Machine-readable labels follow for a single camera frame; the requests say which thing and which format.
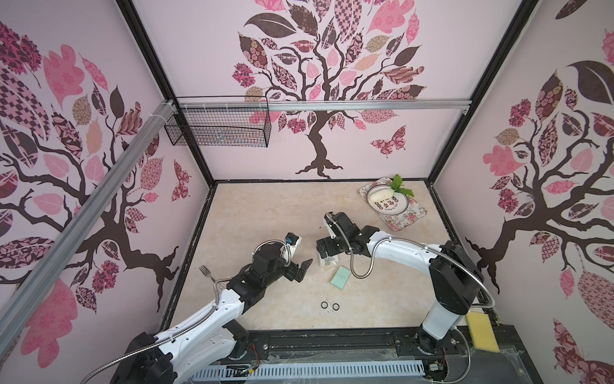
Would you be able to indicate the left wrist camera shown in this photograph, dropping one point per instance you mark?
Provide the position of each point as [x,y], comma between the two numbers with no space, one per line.
[291,240]

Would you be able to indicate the white lift-off box base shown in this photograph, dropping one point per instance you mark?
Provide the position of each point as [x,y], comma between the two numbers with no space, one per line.
[329,261]

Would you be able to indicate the left aluminium rail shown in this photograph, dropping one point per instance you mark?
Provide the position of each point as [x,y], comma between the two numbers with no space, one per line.
[41,279]

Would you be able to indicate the white slotted cable duct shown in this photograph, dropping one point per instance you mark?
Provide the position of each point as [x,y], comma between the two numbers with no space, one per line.
[308,371]

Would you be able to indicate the black wire basket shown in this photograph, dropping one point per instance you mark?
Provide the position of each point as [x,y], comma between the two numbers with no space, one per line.
[221,121]

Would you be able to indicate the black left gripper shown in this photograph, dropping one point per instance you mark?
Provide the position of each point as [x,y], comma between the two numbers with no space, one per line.
[294,268]

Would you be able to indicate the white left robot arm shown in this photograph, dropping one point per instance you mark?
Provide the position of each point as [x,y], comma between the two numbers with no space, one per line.
[212,333]

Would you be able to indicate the rear aluminium rail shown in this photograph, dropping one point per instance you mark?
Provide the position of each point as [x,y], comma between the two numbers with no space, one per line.
[359,105]

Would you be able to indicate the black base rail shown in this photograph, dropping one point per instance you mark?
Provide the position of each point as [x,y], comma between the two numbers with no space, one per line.
[403,341]

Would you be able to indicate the white toy radish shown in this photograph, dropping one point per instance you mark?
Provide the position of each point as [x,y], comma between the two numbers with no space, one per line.
[395,187]

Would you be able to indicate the silver metal fork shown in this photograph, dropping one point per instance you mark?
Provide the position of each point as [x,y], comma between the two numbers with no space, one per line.
[207,273]

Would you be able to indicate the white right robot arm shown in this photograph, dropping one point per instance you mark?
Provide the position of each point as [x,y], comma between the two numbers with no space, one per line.
[455,279]

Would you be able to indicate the mint green card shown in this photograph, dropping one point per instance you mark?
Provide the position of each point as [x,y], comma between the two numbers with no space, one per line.
[341,278]

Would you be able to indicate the black corner frame post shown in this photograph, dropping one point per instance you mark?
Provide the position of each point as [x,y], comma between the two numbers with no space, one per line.
[508,42]

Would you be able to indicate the aluminium rail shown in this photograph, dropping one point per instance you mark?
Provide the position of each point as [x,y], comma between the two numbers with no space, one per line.
[359,105]
[41,279]

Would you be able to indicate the yellow sponge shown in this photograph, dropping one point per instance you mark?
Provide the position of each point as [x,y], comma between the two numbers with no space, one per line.
[482,332]

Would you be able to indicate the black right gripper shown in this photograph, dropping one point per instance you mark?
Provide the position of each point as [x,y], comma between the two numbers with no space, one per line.
[328,245]

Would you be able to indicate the white round printed plate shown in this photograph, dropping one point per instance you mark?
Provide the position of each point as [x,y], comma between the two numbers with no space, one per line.
[385,200]

